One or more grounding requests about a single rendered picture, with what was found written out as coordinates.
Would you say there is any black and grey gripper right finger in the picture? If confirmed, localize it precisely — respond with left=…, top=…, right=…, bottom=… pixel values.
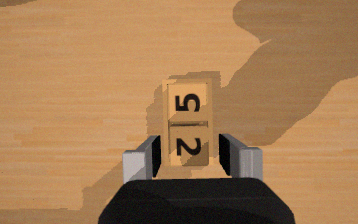
left=219, top=133, right=263, bottom=181

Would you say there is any light wooden tray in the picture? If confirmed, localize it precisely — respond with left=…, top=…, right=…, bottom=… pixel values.
left=162, top=78, right=213, bottom=166

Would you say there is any tan number cube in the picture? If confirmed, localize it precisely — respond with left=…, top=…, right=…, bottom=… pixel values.
left=168, top=123, right=209, bottom=167
left=167, top=82, right=208, bottom=123

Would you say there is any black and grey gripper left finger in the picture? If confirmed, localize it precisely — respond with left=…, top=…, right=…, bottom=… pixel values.
left=122, top=135, right=161, bottom=185

